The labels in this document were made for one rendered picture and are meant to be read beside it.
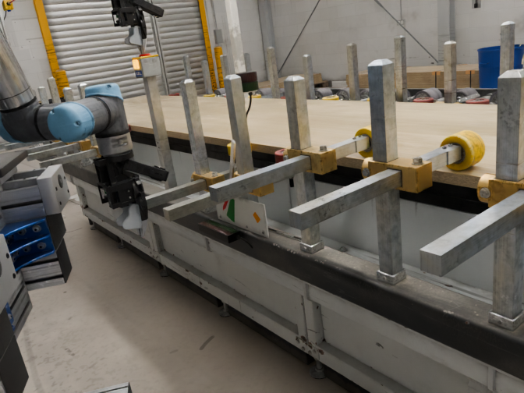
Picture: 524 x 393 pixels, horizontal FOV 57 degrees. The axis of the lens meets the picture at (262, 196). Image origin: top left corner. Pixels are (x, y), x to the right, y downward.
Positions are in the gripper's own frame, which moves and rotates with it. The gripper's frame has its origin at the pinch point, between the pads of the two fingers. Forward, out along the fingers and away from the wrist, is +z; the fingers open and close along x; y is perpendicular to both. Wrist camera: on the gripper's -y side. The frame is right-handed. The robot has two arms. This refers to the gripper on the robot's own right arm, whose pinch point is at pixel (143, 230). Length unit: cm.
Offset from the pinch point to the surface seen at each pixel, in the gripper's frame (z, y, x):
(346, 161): -6, -52, 19
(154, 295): 83, -43, -119
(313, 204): -13, -11, 50
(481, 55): 20, -562, -222
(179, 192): 1.5, -22.7, -23.5
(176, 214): -1.7, -8.7, 1.5
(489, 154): -7, -68, 50
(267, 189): -0.7, -35.2, 5.0
